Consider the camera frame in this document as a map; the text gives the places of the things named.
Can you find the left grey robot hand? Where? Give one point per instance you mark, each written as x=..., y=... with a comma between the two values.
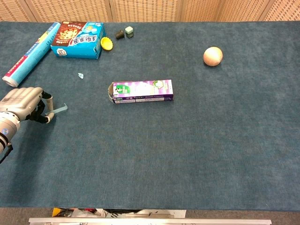
x=22, y=100

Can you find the purple toothpaste box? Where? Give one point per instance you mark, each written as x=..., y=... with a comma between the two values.
x=145, y=91

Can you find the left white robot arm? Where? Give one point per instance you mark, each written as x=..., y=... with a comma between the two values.
x=7, y=127

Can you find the small white plastic piece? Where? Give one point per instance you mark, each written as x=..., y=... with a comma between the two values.
x=81, y=76

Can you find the blue cookie box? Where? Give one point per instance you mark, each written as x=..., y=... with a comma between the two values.
x=79, y=42

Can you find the blue foil roll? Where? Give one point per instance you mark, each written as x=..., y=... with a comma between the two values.
x=30, y=54

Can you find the yellow bottle cap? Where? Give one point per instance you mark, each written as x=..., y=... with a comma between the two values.
x=107, y=43

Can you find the yellow packet under table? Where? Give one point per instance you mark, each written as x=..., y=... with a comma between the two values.
x=57, y=212

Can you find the dark brown stopper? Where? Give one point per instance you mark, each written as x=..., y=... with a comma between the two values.
x=119, y=34

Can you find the small pale green cube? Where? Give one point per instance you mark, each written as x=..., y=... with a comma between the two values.
x=129, y=32

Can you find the wicker folding screen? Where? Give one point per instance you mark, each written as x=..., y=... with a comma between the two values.
x=145, y=10

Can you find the white plastic bag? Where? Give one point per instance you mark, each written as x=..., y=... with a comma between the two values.
x=164, y=213

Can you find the tan wooden ball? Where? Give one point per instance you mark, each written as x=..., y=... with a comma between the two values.
x=212, y=56

